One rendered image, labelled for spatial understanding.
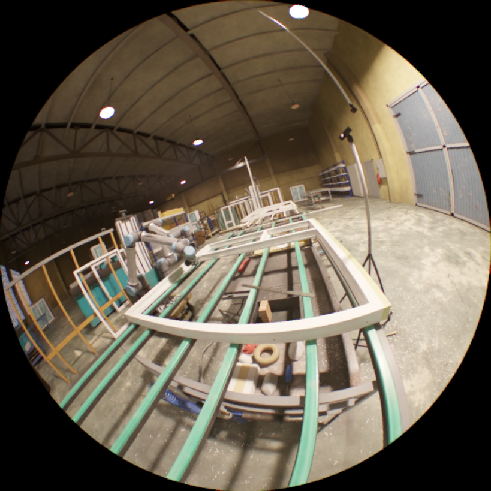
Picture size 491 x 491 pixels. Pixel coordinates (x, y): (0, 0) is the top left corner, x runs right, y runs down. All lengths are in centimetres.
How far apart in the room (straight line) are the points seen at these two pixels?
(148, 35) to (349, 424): 875
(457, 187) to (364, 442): 566
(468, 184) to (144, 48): 1038
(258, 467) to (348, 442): 58
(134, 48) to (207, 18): 262
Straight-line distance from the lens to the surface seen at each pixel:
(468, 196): 571
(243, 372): 77
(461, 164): 575
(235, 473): 146
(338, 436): 135
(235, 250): 151
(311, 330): 50
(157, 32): 741
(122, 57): 774
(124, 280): 507
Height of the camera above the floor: 133
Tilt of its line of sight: 16 degrees down
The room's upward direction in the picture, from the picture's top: 18 degrees counter-clockwise
